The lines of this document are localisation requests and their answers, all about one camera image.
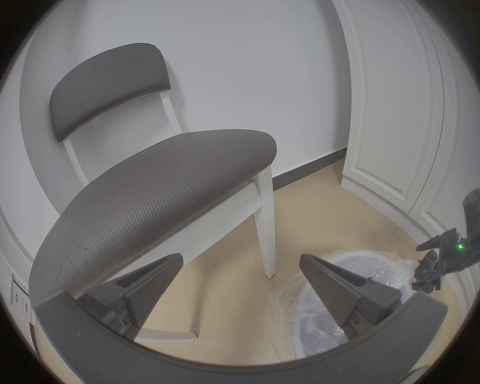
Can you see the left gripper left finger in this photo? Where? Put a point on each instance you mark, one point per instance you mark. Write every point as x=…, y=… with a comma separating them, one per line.
x=150, y=296

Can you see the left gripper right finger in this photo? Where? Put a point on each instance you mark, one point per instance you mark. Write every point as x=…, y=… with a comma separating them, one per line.
x=337, y=296

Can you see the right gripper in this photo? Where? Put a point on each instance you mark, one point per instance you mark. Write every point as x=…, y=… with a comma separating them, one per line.
x=443, y=266

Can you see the black plastic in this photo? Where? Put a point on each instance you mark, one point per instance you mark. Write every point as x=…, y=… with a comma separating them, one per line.
x=425, y=268

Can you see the clear plastic bag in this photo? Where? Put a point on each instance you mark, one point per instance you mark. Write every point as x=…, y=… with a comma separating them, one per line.
x=288, y=300

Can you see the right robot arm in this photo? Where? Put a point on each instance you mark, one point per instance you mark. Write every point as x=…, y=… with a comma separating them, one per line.
x=473, y=210

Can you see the white trash bin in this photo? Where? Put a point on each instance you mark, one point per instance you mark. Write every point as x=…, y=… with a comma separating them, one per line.
x=360, y=259

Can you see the grey padded white chair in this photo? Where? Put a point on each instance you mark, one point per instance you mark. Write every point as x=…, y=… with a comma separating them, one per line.
x=150, y=206

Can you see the white chest of drawers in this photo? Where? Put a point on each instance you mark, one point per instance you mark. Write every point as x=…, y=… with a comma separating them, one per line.
x=18, y=300

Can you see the white wardrobe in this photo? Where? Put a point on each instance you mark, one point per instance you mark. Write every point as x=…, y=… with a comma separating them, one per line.
x=393, y=112

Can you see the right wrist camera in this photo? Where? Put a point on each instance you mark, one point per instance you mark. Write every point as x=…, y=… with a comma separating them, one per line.
x=455, y=243

